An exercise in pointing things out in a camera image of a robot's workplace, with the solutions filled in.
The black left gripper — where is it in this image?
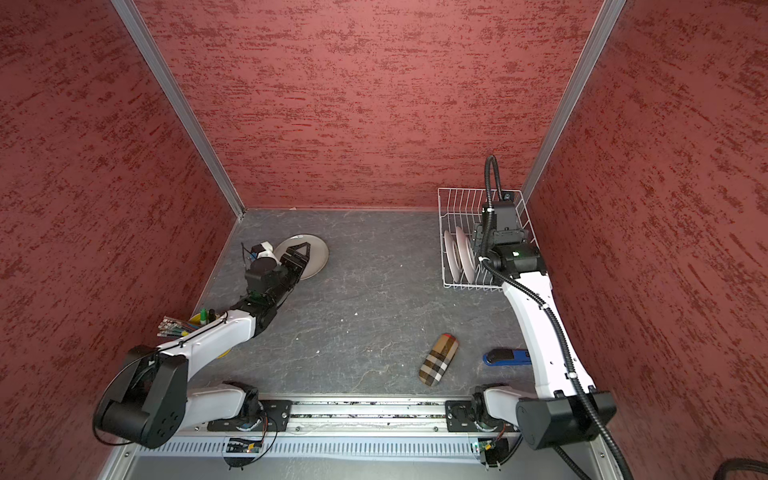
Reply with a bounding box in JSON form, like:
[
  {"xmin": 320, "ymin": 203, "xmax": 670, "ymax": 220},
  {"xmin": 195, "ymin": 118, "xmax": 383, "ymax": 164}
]
[{"xmin": 270, "ymin": 242, "xmax": 311, "ymax": 304}]

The white brown-rimmed plate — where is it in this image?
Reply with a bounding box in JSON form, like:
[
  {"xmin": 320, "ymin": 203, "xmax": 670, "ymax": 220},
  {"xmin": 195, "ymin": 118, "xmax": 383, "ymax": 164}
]
[{"xmin": 274, "ymin": 234, "xmax": 330, "ymax": 277}]

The green-rimmed white plate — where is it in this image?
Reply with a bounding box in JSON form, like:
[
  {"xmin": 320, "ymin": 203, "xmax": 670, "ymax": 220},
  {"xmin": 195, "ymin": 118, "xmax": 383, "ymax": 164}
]
[{"xmin": 456, "ymin": 226, "xmax": 476, "ymax": 284}]

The orange sunburst pattern plate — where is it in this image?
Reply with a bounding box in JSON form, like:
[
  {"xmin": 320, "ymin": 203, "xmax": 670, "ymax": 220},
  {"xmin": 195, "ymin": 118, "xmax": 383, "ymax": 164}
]
[{"xmin": 443, "ymin": 230, "xmax": 463, "ymax": 283}]

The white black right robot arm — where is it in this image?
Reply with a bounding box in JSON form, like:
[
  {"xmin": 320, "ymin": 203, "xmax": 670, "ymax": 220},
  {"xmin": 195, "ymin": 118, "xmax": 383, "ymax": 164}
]
[{"xmin": 473, "ymin": 201, "xmax": 616, "ymax": 450}]

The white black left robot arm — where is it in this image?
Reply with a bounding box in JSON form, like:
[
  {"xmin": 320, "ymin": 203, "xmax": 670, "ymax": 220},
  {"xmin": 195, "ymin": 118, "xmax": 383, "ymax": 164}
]
[{"xmin": 91, "ymin": 242, "xmax": 312, "ymax": 449}]

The blue black box cutter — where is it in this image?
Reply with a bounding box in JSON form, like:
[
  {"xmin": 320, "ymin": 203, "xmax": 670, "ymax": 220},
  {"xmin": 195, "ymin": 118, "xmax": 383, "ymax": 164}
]
[{"xmin": 483, "ymin": 348, "xmax": 532, "ymax": 367}]

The plaid glasses case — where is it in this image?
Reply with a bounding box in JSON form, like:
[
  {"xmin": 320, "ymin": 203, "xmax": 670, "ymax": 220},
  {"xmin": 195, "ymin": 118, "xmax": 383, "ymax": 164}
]
[{"xmin": 418, "ymin": 333, "xmax": 459, "ymax": 386}]

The bundle of coloured pens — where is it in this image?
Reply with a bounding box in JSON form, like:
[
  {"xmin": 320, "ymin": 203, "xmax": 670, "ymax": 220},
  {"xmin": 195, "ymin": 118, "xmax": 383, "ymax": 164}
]
[{"xmin": 157, "ymin": 309, "xmax": 217, "ymax": 339}]

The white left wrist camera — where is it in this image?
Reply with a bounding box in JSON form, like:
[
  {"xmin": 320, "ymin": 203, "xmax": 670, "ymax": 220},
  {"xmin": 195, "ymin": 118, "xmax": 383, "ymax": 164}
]
[{"xmin": 248, "ymin": 242, "xmax": 278, "ymax": 262}]

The white wire dish rack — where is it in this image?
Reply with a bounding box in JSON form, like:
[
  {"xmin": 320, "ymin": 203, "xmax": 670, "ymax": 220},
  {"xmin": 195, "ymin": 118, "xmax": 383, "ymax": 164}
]
[{"xmin": 437, "ymin": 187, "xmax": 546, "ymax": 290}]

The black corrugated cable conduit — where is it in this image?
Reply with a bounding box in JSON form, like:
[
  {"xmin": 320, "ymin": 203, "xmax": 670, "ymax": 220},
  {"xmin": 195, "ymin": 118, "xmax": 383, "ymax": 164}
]
[{"xmin": 478, "ymin": 155, "xmax": 636, "ymax": 480}]

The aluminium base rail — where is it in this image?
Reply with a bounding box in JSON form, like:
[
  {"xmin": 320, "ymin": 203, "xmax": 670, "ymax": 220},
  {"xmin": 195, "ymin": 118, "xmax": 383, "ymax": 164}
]
[{"xmin": 98, "ymin": 395, "xmax": 625, "ymax": 480}]

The aluminium right corner post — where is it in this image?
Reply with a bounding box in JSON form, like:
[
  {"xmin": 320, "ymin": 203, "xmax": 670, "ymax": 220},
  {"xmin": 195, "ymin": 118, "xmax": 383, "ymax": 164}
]
[{"xmin": 522, "ymin": 0, "xmax": 626, "ymax": 203}]

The aluminium corner post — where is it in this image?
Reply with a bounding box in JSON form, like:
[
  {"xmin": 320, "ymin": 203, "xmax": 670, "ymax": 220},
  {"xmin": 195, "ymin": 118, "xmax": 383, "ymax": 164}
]
[
  {"xmin": 111, "ymin": 0, "xmax": 247, "ymax": 221},
  {"xmin": 522, "ymin": 0, "xmax": 626, "ymax": 203}
]

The aluminium left corner post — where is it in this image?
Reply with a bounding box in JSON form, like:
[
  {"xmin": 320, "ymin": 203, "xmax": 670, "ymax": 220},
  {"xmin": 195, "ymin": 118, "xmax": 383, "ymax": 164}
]
[{"xmin": 111, "ymin": 0, "xmax": 247, "ymax": 221}]

